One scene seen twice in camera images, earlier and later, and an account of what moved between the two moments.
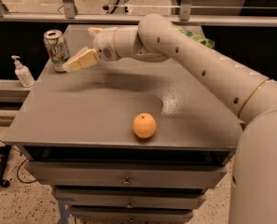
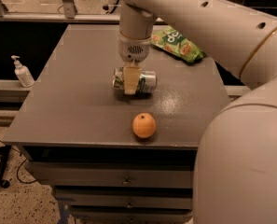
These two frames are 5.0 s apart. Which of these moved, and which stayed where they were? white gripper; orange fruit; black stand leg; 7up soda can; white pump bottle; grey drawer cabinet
Moved: white gripper; 7up soda can
Stayed: grey drawer cabinet; black stand leg; orange fruit; white pump bottle
